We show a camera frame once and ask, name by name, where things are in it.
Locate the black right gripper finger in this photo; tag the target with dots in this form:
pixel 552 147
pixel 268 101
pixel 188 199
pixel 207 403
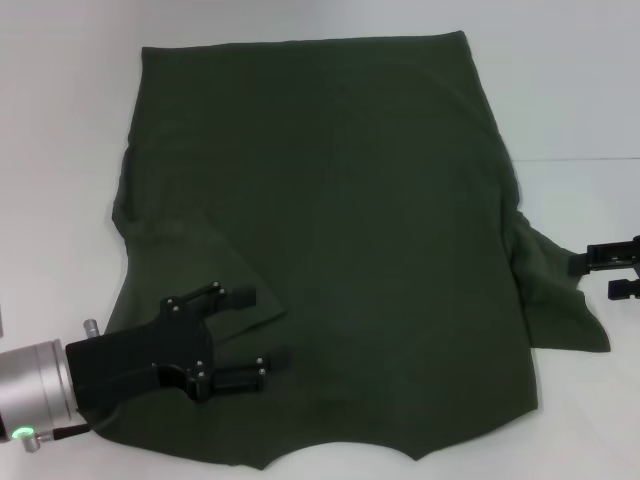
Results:
pixel 612 256
pixel 625 290

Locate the dark green shirt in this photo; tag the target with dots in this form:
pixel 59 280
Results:
pixel 350 200

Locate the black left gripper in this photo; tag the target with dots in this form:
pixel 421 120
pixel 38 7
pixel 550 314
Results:
pixel 145 355

